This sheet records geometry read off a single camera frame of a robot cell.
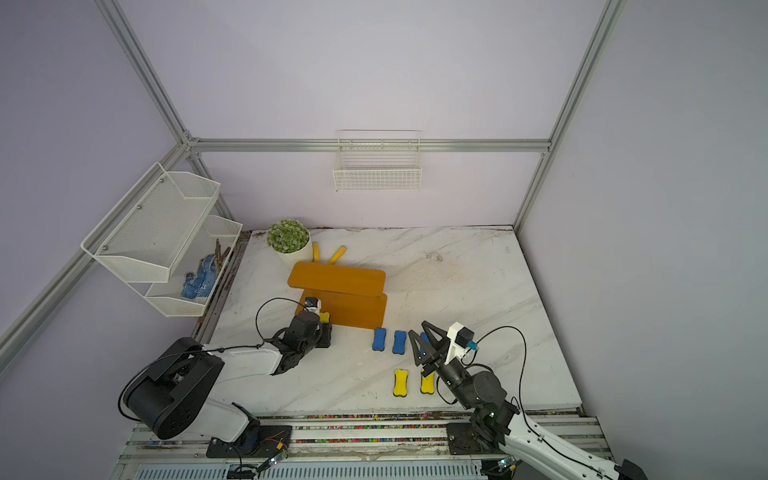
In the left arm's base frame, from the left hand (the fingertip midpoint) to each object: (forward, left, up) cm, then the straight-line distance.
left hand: (326, 329), depth 94 cm
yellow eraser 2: (-17, -31, +2) cm, 36 cm away
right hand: (-10, -27, +20) cm, 35 cm away
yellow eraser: (-17, -24, +1) cm, 29 cm away
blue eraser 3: (-11, -29, +20) cm, 37 cm away
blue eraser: (-3, -17, -1) cm, 17 cm away
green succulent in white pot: (+25, +13, +15) cm, 32 cm away
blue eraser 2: (-5, -23, 0) cm, 24 cm away
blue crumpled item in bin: (+7, +36, +14) cm, 40 cm away
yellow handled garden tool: (+30, +8, +3) cm, 31 cm away
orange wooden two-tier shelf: (+12, -7, +1) cm, 14 cm away
